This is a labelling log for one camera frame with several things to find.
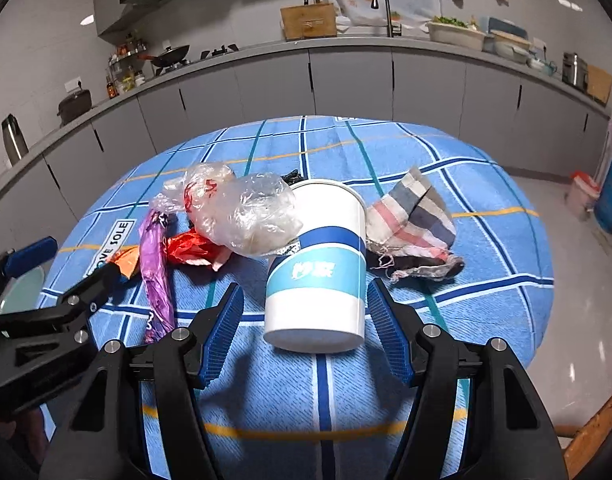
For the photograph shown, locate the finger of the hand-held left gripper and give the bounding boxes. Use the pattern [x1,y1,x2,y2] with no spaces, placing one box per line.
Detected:
[0,236,58,286]
[0,261,133,343]

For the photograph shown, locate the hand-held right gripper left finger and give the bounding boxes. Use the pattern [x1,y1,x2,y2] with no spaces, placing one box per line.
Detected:
[38,282,245,480]

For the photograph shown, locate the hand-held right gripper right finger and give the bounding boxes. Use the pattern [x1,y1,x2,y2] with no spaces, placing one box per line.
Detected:
[367,278,557,480]

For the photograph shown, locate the orange foil wrapper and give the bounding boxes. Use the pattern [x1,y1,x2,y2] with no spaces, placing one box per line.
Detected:
[108,245,142,278]

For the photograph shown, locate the purple foil wrapper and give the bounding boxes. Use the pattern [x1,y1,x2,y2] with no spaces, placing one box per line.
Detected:
[138,210,176,343]

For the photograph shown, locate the white and blue paper cup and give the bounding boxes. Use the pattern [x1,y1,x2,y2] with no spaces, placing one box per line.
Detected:
[263,179,368,354]

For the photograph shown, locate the red plastic bag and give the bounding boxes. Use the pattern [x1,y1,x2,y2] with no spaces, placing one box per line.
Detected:
[166,230,232,271]

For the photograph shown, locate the striped cloth rag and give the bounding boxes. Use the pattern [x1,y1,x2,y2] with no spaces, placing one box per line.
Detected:
[364,167,465,283]

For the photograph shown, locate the clear plastic bag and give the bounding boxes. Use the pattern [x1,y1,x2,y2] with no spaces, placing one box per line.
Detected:
[150,162,304,259]

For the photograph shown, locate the person's left forearm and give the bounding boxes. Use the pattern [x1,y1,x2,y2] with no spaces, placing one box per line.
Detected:
[0,407,49,480]

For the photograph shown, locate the steel thermos jug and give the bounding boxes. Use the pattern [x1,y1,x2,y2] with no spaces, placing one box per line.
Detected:
[1,114,30,166]

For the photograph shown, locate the blue plaid tablecloth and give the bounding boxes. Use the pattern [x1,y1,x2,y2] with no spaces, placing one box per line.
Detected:
[38,115,556,480]

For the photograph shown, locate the spice rack with bottles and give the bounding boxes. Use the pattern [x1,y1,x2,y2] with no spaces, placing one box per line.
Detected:
[106,34,148,97]

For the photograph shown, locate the wooden chair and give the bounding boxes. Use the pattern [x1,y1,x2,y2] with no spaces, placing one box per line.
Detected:
[556,395,612,480]

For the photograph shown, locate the red and white plastic bin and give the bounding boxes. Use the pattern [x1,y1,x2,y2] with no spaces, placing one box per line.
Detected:
[566,171,601,221]

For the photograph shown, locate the black wok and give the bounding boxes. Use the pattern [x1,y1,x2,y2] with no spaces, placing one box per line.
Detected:
[138,45,191,70]

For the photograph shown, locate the grey base cabinets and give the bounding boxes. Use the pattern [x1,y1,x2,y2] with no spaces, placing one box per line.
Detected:
[0,35,612,241]

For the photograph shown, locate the black gas stove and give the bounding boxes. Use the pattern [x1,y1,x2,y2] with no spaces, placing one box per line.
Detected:
[153,44,240,77]

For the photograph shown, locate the beige basin with greens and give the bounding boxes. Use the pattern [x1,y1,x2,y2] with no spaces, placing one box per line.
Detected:
[426,15,487,51]

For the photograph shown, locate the stacked bowls and containers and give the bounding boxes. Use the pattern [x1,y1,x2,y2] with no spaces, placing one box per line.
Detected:
[486,16,557,73]

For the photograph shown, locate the wooden knife block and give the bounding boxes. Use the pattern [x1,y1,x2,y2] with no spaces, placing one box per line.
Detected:
[280,2,338,41]

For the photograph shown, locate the steel lidded pot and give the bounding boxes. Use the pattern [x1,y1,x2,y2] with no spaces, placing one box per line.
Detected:
[562,51,588,88]

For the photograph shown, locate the black kitchen faucet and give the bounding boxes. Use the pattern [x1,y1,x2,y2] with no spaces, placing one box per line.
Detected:
[370,0,403,38]

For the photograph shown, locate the wooden cutting board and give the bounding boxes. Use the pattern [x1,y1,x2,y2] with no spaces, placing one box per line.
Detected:
[586,64,612,106]

